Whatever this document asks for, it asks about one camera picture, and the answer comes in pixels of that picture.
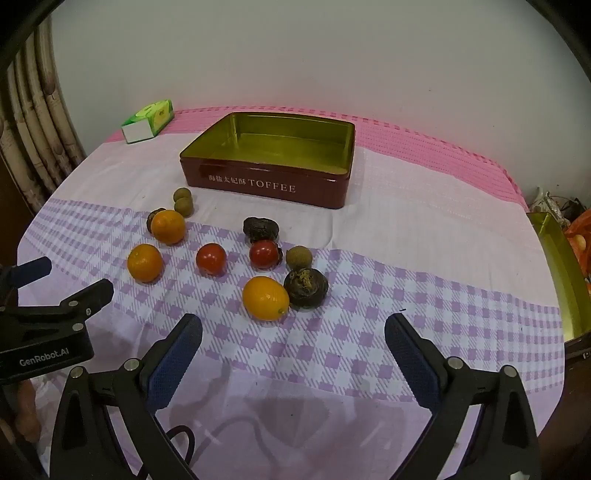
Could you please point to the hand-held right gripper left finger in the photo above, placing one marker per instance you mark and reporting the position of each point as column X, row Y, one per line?
column 175, row 364

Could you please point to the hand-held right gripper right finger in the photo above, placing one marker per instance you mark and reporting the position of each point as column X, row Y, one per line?
column 415, row 364

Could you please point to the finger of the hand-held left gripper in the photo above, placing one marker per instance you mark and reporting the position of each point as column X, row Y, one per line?
column 90, row 296
column 27, row 271

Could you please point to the orange mandarin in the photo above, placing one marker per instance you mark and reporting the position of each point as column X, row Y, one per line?
column 168, row 226
column 145, row 263

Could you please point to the dark brown wrinkled fruit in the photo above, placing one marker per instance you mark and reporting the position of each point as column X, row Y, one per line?
column 151, row 220
column 305, row 288
column 261, row 229

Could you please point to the red tomato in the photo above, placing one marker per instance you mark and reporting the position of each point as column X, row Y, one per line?
column 211, row 259
column 263, row 254

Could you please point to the small oval orange citrus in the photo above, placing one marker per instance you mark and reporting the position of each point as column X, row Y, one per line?
column 265, row 297

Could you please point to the brown longan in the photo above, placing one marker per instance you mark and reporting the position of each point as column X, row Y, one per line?
column 183, row 207
column 182, row 194
column 298, row 257

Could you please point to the red metal tin box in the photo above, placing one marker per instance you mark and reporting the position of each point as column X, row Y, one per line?
column 323, row 184

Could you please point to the person's left hand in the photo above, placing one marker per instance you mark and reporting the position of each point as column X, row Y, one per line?
column 27, row 408

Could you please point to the pink and purple checked tablecloth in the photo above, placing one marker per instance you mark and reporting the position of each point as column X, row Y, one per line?
column 415, row 230

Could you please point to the gold tin lid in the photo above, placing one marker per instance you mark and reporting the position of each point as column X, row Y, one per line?
column 561, row 277

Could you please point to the green tissue pack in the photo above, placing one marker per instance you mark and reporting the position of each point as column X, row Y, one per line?
column 152, row 115

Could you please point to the orange plastic bag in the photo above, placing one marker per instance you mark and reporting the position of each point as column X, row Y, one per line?
column 581, row 244

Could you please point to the pile of household clutter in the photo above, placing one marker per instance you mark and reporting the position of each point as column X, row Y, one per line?
column 549, row 203

